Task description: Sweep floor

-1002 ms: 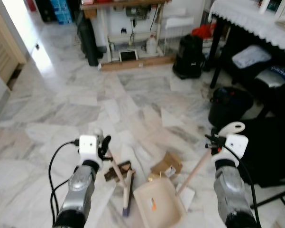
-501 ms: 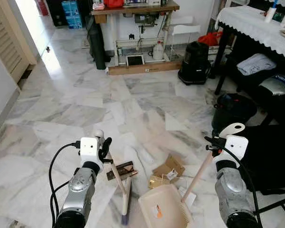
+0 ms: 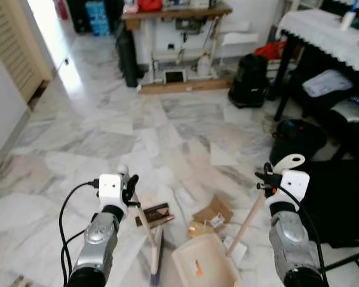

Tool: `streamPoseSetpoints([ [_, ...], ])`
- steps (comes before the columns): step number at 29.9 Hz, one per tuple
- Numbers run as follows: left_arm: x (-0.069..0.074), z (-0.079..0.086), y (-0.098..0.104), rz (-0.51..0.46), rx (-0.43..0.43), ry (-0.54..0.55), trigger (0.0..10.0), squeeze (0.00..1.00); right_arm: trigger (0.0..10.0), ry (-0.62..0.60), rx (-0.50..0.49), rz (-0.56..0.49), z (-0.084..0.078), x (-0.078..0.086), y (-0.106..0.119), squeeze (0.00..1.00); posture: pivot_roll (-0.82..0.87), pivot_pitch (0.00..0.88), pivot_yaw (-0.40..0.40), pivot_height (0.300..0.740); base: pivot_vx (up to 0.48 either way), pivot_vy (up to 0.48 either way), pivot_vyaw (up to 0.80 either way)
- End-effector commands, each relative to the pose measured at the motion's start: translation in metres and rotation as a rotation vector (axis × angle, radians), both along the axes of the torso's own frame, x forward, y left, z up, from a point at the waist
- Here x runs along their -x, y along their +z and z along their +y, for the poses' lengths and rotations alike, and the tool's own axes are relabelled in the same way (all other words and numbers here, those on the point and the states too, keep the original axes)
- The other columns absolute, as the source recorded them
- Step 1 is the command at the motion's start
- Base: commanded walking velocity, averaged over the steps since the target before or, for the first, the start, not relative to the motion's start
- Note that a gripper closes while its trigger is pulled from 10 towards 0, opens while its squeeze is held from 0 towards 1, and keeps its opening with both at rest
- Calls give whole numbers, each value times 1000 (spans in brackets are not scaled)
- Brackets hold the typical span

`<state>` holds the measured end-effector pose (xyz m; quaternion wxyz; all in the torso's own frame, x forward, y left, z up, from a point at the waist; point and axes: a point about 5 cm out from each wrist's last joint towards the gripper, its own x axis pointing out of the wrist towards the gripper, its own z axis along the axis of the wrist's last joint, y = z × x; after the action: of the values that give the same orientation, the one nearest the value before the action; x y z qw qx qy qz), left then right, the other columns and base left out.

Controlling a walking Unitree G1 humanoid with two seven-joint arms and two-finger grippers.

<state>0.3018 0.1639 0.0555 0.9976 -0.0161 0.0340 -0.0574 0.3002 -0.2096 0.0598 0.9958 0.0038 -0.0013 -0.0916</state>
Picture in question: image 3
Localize wooden handled broom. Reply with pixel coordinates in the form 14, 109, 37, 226
117, 164, 165, 285

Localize beige long handled dustpan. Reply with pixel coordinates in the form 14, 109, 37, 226
171, 154, 306, 287

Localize brown shiny wrapper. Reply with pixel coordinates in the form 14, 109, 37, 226
135, 203, 176, 228

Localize black round bag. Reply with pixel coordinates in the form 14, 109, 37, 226
269, 118, 328, 167

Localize brown cardboard piece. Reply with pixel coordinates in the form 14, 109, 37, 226
192, 196, 234, 231

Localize gold crumpled wrapper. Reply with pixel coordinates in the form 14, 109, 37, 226
188, 221, 211, 239

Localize large black fabric bag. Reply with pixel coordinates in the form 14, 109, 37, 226
297, 157, 359, 249

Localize white paper scrap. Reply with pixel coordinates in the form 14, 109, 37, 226
223, 236, 249, 265

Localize black backpack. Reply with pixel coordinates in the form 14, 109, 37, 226
228, 53, 271, 109

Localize silver bag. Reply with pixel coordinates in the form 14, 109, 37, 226
331, 96, 359, 124

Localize grey white bag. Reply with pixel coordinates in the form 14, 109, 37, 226
302, 69, 355, 98

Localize black stand leg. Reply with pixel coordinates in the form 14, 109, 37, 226
318, 248, 359, 285

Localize small framed tablet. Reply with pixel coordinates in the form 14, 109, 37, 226
162, 69, 188, 85

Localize red bag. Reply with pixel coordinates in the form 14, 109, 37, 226
253, 41, 287, 61

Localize white plastic jug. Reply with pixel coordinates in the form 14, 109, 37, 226
197, 53, 213, 78

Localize black upright cylinder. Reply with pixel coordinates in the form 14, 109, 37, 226
115, 25, 140, 88

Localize white folded cloth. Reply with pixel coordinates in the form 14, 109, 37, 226
220, 30, 261, 47

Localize wooden top sewing table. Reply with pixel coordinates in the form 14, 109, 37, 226
121, 2, 234, 95

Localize table with white tablecloth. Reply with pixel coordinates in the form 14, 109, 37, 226
274, 7, 359, 123

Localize blue bottle pack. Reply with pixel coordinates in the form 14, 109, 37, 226
85, 0, 112, 36

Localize white bottle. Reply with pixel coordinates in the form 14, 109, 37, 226
340, 8, 357, 31

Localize red cloth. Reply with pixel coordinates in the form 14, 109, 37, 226
137, 0, 164, 13

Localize beige louvered door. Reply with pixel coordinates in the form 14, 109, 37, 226
0, 0, 53, 103

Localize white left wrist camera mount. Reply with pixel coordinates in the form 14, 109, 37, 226
98, 173, 128, 207

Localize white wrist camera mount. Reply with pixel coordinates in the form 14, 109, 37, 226
280, 170, 311, 207
98, 173, 128, 207

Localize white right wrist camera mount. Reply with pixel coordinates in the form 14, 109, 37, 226
280, 170, 311, 207

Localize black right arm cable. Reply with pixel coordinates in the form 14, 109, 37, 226
275, 184, 329, 286

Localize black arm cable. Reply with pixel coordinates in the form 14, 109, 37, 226
275, 184, 329, 286
59, 178, 102, 285

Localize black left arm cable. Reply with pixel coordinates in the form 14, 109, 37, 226
59, 178, 102, 285

